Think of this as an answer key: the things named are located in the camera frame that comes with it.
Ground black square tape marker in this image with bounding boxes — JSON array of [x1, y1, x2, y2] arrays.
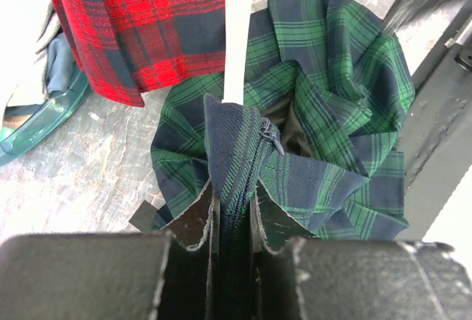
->
[[129, 201, 157, 233]]

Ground grey t-shirt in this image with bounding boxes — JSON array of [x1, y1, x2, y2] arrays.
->
[[1, 0, 60, 110]]

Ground thick pink plastic hanger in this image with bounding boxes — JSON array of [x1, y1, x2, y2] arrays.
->
[[223, 0, 252, 105]]

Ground green plaid garment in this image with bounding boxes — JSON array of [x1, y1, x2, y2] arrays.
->
[[150, 0, 416, 242]]

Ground teal plastic basin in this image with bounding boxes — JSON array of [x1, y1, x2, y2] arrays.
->
[[1, 66, 91, 166]]

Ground red navy plaid skirt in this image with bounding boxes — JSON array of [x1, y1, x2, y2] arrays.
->
[[52, 0, 225, 107]]

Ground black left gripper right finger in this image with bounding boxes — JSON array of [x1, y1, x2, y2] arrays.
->
[[250, 183, 314, 319]]

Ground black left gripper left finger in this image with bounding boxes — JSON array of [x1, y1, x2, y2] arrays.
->
[[158, 183, 216, 320]]

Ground blue-grey garment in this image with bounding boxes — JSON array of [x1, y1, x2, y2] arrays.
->
[[46, 32, 75, 94]]

